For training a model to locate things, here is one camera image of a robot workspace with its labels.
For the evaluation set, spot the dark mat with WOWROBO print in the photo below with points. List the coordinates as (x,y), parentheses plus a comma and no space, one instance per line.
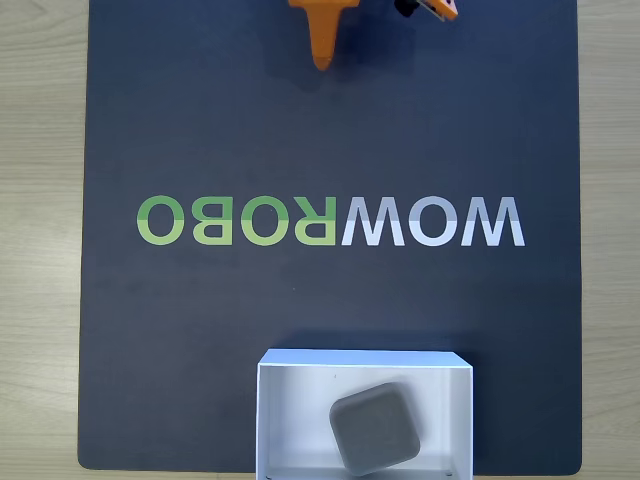
(150,125)

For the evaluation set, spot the white cardboard box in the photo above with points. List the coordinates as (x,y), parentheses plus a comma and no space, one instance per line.
(290,420)

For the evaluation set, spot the orange-framed gripper camera module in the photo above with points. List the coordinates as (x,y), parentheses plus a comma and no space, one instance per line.
(442,7)

